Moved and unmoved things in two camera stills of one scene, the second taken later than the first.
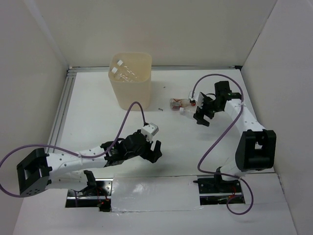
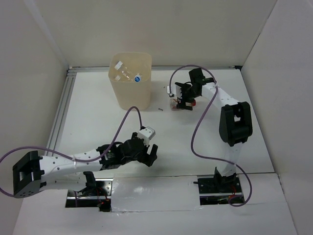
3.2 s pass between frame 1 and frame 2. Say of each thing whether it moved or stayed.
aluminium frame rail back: stayed
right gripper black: moved
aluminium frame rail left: stayed
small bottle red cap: stayed
